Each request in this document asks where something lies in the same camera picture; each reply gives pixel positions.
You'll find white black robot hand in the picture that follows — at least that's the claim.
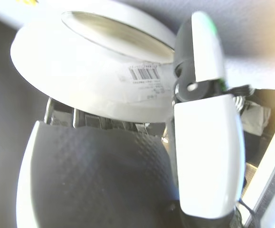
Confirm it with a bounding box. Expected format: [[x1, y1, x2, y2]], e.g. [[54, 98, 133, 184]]
[[16, 10, 246, 228]]

